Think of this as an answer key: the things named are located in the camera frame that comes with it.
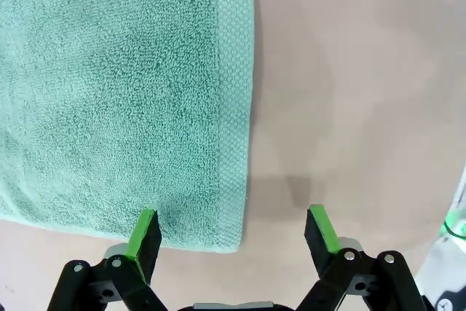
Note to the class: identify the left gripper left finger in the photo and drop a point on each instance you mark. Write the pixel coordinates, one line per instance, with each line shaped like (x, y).
(149, 245)

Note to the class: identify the white slotted base plate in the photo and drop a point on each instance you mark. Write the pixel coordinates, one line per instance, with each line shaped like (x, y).
(437, 263)

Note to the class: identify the green terry towel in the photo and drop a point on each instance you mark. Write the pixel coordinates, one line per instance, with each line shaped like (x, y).
(109, 89)

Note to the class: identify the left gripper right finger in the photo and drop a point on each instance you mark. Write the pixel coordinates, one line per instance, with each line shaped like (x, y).
(322, 242)

